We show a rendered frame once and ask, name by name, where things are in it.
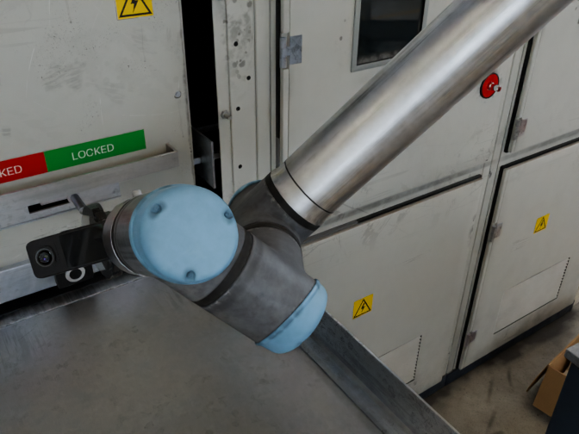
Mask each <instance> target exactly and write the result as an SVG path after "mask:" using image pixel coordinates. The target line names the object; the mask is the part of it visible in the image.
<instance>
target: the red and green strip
mask: <svg viewBox="0 0 579 434"><path fill-rule="evenodd" d="M142 149H146V141H145V134H144V129H141V130H138V131H133V132H130V133H123V134H119V135H115V136H111V137H107V138H103V139H96V140H92V141H88V142H84V143H80V144H76V145H72V146H65V147H61V148H58V149H53V150H50V151H45V152H38V153H35V154H30V155H27V156H23V157H19V158H12V159H8V160H4V161H0V183H6V182H11V181H15V180H18V179H22V178H25V177H31V176H35V175H40V174H43V173H47V172H50V171H56V170H60V169H64V168H68V167H72V166H75V165H79V164H85V163H89V162H93V161H97V160H100V159H104V158H110V157H114V156H117V155H122V154H125V153H129V152H135V151H138V150H142Z"/></svg>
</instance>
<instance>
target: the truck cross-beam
mask: <svg viewBox="0 0 579 434"><path fill-rule="evenodd" d="M92 268H93V272H94V273H95V272H98V271H100V270H99V269H98V268H97V266H96V265H95V264H92ZM56 285H57V284H56V282H55V279H54V276H49V277H46V278H37V277H36V276H35V275H34V272H33V269H32V266H31V263H30V261H29V259H27V260H24V261H21V262H18V263H13V264H11V265H7V266H4V267H2V268H0V304H2V303H4V302H7V301H12V300H14V299H17V298H20V297H23V296H25V295H30V294H32V293H35V292H38V291H41V290H43V289H46V288H51V287H53V286H56Z"/></svg>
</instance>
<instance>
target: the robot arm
mask: <svg viewBox="0 0 579 434"><path fill-rule="evenodd" d="M573 1H574V0H453V1H452V2H451V3H450V4H449V5H448V6H447V7H446V8H445V9H444V10H443V11H442V12H440V13H439V14H438V15H437V16H436V17H435V18H434V19H433V20H432V21H431V22H430V23H429V24H428V25H427V26H426V27H425V28H424V29H423V30H421V31H420V32H419V33H418V34H417V35H416V36H415V37H414V38H413V39H412V40H411V41H410V42H409V43H408V44H407V45H406V46H405V47H404V48H403V49H402V50H401V51H400V52H399V53H398V54H397V55H396V56H395V57H394V58H393V59H392V60H391V61H390V62H389V63H388V64H387V65H385V66H384V67H383V68H382V69H381V70H380V71H379V72H378V73H377V74H376V75H375V76H374V77H373V78H372V79H371V80H370V81H369V82H368V83H366V84H365V85H364V86H363V87H362V88H361V89H360V90H359V91H358V92H357V93H356V94H355V95H354V96H353V97H352V98H351V99H350V100H348V101H347V102H346V103H345V104H344V105H343V106H342V107H341V108H340V109H339V110H338V111H337V112H336V113H335V114H334V115H333V116H332V117H330V118H329V119H328V120H327V121H326V122H325V123H324V124H323V125H322V126H321V127H320V128H319V129H318V130H317V131H316V132H315V133H314V134H312V135H311V136H310V137H309V138H308V139H307V140H306V141H305V142H304V143H303V144H302V145H301V146H300V147H299V148H298V149H297V150H296V151H295V152H293V153H292V154H291V155H290V156H289V157H288V158H287V159H286V160H285V161H284V162H283V163H282V164H281V165H280V166H279V167H277V168H275V169H273V170H272V171H271V172H270V173H269V174H268V175H267V176H266V177H265V178H264V179H263V180H255V181H252V182H249V183H247V184H245V185H243V186H242V187H240V188H239V189H238V190H237V191H236V192H235V193H234V194H233V196H232V198H231V200H230V202H229V203H228V205H227V204H226V203H225V202H224V201H223V200H222V199H221V198H220V197H219V196H218V195H217V194H216V193H214V192H212V191H210V190H208V189H205V188H203V187H200V186H196V185H190V184H181V183H180V184H170V185H166V186H163V187H160V188H158V189H155V190H153V191H152V192H149V193H146V194H143V195H142V193H141V191H140V189H137V190H134V191H133V192H132V194H133V197H131V198H128V199H126V200H125V201H123V202H121V203H119V204H118V205H116V206H115V208H114V209H113V210H112V211H107V212H104V211H103V208H102V206H101V205H100V203H94V204H90V205H87V206H84V209H83V212H82V214H83V215H82V225H81V227H77V228H73V229H69V230H65V231H63V232H60V233H57V234H54V235H50V236H47V237H44V238H41V239H36V240H33V241H30V242H29V243H27V245H26V250H27V253H28V258H29V261H30V263H31V266H32V269H33V272H34V275H35V276H36V277H37V278H46V277H49V276H54V275H58V274H61V273H64V272H67V271H70V270H76V269H79V268H83V267H85V266H89V265H92V264H95V265H96V266H97V268H98V269H99V270H100V271H101V272H102V274H103V275H104V276H105V277H106V278H108V279H112V278H115V277H117V276H121V275H122V271H125V272H127V273H128V274H132V275H137V276H146V277H153V278H156V279H157V280H159V281H161V282H162V283H164V284H165V285H167V286H168V287H170V288H172V289H173V290H175V291H177V292H178V293H179V294H181V295H182V296H184V297H186V298H187V299H189V300H190V301H192V302H194V303H195V304H197V305H198V306H199V307H201V308H203V309H204V310H206V311H207V312H209V313H211V314H213V315H214V316H215V317H216V318H218V319H220V320H222V321H223V322H225V323H226V324H228V325H229V326H231V327H232V328H234V329H235V330H237V331H238V332H240V333H242V334H244V335H245V336H247V337H248V338H250V339H251V340H253V341H254V342H255V344H256V345H258V346H260V345H261V346H263V347H265V348H266V349H267V350H270V351H272V352H274V353H277V354H282V353H286V352H289V351H291V350H293V349H295V348H296V347H298V346H299V345H300V344H302V342H303V341H304V340H306V339H307V338H308V337H309V336H310V335H311V333H312V332H313V331H314V329H315V328H316V326H318V324H319V322H320V321H321V318H322V316H323V313H324V312H325V309H326V306H327V291H326V290H325V288H324V287H323V286H322V285H321V284H320V281H319V280H318V279H314V278H312V277H311V276H309V275H308V274H307V273H306V272H305V270H304V265H303V259H302V248H301V243H302V242H303V241H304V240H305V239H306V238H308V237H309V236H310V235H311V234H312V233H313V232H315V231H316V230H317V229H318V228H319V227H320V226H321V225H323V223H324V222H325V220H326V218H327V217H328V216H330V215H331V214H332V213H333V212H334V211H335V210H337V209H338V208H339V207H340V206H341V205H342V204H343V203H345V202H346V201H347V200H348V199H349V198H350V197H352V196H353V195H354V194H355V193H356V192H357V191H358V190H360V189H361V188H362V187H363V186H364V185H365V184H367V183H368V182H369V181H370V180H371V179H372V178H373V177H374V176H375V175H376V174H377V173H378V172H379V171H381V170H382V169H383V168H384V167H385V166H386V165H388V164H389V163H390V162H391V161H392V160H393V159H394V158H396V157H397V156H398V155H399V154H400V153H401V152H403V151H404V150H405V149H406V148H407V147H408V146H410V145H411V144H412V143H413V142H414V141H415V140H417V139H418V138H419V137H420V136H421V135H422V134H423V133H424V132H425V131H426V130H427V129H428V128H429V127H431V126H432V125H433V124H434V123H435V122H436V121H437V120H439V119H440V118H441V117H442V116H443V115H444V114H446V113H447V112H448V111H449V110H450V109H451V108H453V107H454V106H455V105H456V104H457V103H458V102H459V101H461V100H462V99H463V98H464V97H465V96H466V95H468V94H469V93H470V92H471V91H472V90H473V89H474V88H476V87H477V85H479V84H480V83H481V82H482V81H483V80H484V79H485V78H486V77H487V76H488V75H490V74H491V73H492V72H493V71H494V70H495V69H497V68H498V67H499V66H500V65H501V64H502V63H503V62H505V61H506V60H507V59H508V58H509V57H510V56H512V55H513V54H514V53H515V52H516V51H517V50H519V49H520V48H521V47H522V46H523V45H524V44H525V43H527V42H528V41H529V40H530V39H531V38H532V37H533V36H534V35H535V34H536V33H537V32H538V31H539V30H541V29H542V28H543V27H544V26H545V25H546V24H548V23H549V22H550V21H551V20H552V19H553V18H554V17H556V16H557V15H558V14H559V13H560V12H561V11H563V10H564V9H565V8H566V7H567V6H568V5H569V4H571V3H572V2H573Z"/></svg>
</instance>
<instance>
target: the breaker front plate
mask: <svg viewBox="0 0 579 434"><path fill-rule="evenodd" d="M152 3H153V15H148V16H141V17H135V18H128V19H121V20H118V15H117V9H116V2H115V0H0V161H4V160H8V159H12V158H19V157H23V156H27V155H30V154H35V153H38V152H45V151H50V150H53V149H58V148H61V147H65V146H72V145H76V144H80V143H84V142H88V141H92V140H99V139H103V138H107V137H111V136H115V135H119V134H123V133H130V132H133V131H138V130H141V129H144V134H145V141H146V149H142V150H138V151H135V152H129V153H125V154H122V155H117V156H114V157H110V158H104V159H100V160H97V161H93V162H89V163H85V164H79V165H75V166H72V167H68V168H64V169H60V170H54V171H50V172H47V173H43V174H40V175H35V176H31V177H25V178H22V179H18V180H15V181H11V182H6V183H0V195H1V194H5V193H9V192H12V191H16V190H19V189H25V188H29V187H33V186H36V185H40V184H43V183H50V182H53V181H57V180H60V179H64V178H68V177H74V176H77V175H81V174H84V173H88V172H92V171H98V170H101V169H105V168H109V167H112V166H116V165H119V164H125V163H129V162H133V161H136V160H140V159H143V158H150V157H153V156H157V155H160V154H164V153H167V152H166V143H169V144H170V145H171V146H172V147H173V148H175V149H176V150H177V151H178V160H179V166H178V167H174V168H171V169H168V170H162V171H159V172H155V173H152V174H148V175H144V176H142V177H136V178H132V179H129V180H126V181H122V182H119V183H113V184H110V185H106V186H102V187H100V188H96V189H90V190H87V191H84V192H80V194H81V196H82V197H81V199H82V201H83V202H84V204H85V205H86V206H87V205H90V204H94V203H100V205H101V206H102V208H103V211H104V212H107V211H112V210H113V209H114V208H115V206H116V205H118V204H119V203H121V202H123V201H125V200H126V199H128V198H131V197H133V194H132V192H133V191H134V190H137V189H140V191H141V193H142V195H143V194H146V193H149V192H152V191H153V190H155V189H158V188H160V187H163V186H166V185H170V184H180V183H181V184H190V185H195V182H194V171H193V161H192V151H191V140H190V120H189V110H188V99H187V89H186V77H185V67H184V47H183V36H182V26H181V15H180V5H179V0H152ZM81 225H82V214H81V213H79V211H78V210H77V208H76V207H75V205H74V204H73V203H70V202H66V203H62V204H59V205H56V206H52V207H49V208H43V209H40V210H36V211H34V212H29V211H28V207H25V208H18V209H15V210H12V211H9V212H5V213H1V214H0V268H2V267H4V266H7V265H11V264H15V263H18V262H21V261H24V260H27V259H29V258H28V253H27V250H26V245H27V243H29V242H30V241H33V240H36V239H41V238H44V237H47V236H50V235H54V234H57V233H61V232H63V231H65V230H69V229H73V228H77V227H81Z"/></svg>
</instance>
